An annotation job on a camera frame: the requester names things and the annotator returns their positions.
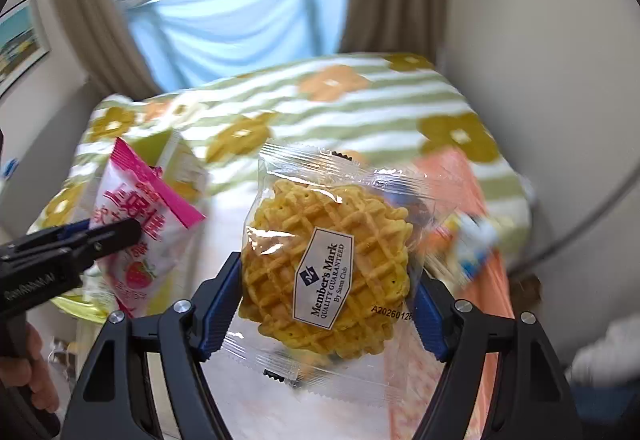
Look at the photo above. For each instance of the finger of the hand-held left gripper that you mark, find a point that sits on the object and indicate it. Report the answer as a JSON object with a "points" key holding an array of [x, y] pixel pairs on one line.
{"points": [[115, 235], [50, 234]]}

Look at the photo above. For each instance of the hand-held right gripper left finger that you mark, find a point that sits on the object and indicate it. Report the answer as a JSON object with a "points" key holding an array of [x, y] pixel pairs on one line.
{"points": [[217, 320]]}

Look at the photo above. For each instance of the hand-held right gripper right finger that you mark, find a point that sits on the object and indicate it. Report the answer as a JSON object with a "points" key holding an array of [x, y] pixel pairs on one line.
{"points": [[427, 320]]}

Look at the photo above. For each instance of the pink snack packet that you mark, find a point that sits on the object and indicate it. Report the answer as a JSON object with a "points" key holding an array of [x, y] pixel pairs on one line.
{"points": [[135, 210]]}

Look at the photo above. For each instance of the clear waffle packet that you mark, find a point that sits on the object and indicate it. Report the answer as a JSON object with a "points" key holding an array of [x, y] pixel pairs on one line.
{"points": [[320, 240]]}

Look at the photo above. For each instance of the person's left hand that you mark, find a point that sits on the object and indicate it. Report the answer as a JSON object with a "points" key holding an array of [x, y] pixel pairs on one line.
{"points": [[35, 370]]}

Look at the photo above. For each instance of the white towel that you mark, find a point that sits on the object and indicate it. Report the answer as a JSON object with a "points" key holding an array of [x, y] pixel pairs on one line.
{"points": [[230, 230]]}

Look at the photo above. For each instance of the white garment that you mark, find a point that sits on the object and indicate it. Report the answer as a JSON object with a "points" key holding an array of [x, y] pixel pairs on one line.
{"points": [[605, 350]]}

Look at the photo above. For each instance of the floral striped blanket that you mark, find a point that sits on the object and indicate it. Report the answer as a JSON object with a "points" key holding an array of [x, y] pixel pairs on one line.
{"points": [[350, 120]]}

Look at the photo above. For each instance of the light blue cloth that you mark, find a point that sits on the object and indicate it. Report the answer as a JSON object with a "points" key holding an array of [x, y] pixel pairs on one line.
{"points": [[240, 20]]}

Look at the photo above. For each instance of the framed wall poster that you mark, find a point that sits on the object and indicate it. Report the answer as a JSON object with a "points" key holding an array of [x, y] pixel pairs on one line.
{"points": [[20, 45]]}

